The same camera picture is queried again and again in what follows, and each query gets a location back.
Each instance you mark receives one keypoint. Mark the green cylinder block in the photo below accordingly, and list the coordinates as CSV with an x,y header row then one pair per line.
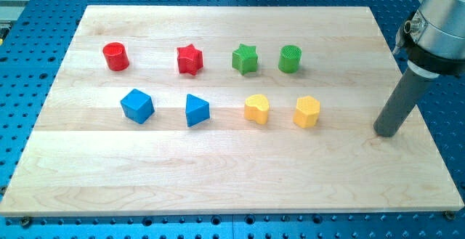
x,y
289,61

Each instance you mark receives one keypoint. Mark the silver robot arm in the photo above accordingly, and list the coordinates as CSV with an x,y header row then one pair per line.
x,y
433,38

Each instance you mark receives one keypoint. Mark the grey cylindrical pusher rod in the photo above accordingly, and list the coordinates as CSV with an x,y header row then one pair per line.
x,y
408,91

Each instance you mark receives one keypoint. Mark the blue triangle block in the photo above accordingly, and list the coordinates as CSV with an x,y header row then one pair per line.
x,y
196,110

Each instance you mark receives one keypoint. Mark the red cylinder block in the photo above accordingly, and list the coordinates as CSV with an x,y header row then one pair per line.
x,y
115,56

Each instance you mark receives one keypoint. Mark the green star block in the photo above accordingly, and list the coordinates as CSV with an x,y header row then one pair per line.
x,y
245,59

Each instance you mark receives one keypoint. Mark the yellow heart block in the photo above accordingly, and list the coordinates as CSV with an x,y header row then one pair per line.
x,y
256,108

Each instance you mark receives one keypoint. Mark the blue cube block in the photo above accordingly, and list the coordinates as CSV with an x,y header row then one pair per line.
x,y
137,106

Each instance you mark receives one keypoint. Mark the red star block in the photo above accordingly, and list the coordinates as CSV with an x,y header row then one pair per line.
x,y
189,59

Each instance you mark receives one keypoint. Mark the blue perforated table plate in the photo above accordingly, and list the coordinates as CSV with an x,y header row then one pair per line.
x,y
32,53

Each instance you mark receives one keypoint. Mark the light wooden board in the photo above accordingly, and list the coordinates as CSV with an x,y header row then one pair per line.
x,y
84,157

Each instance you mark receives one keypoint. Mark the yellow hexagon block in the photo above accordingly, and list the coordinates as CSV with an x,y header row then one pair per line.
x,y
307,112

